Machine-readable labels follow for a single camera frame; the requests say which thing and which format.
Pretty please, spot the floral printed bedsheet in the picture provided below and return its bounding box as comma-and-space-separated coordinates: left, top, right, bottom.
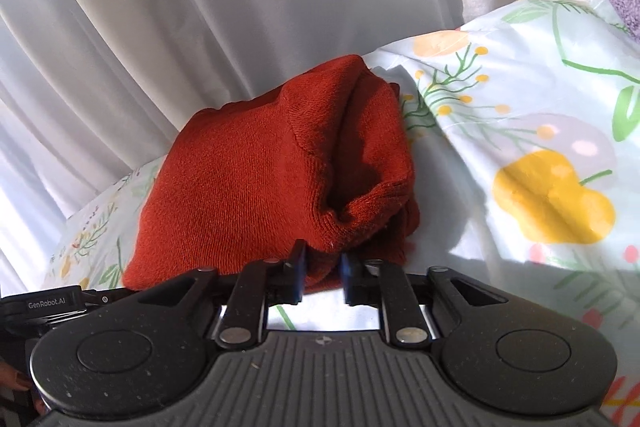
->
42, 0, 640, 427

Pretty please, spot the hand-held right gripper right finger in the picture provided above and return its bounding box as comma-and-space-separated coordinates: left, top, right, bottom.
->
340, 251, 507, 350

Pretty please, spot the person's left hand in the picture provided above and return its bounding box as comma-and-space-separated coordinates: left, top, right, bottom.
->
0, 358, 47, 414

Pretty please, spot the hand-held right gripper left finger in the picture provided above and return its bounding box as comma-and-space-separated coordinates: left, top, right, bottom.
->
135, 239, 307, 351

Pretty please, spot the white curtain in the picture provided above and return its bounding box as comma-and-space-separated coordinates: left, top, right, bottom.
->
0, 0, 640, 299

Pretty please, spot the rust red knit sweater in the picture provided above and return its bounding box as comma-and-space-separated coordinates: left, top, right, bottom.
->
121, 54, 422, 296

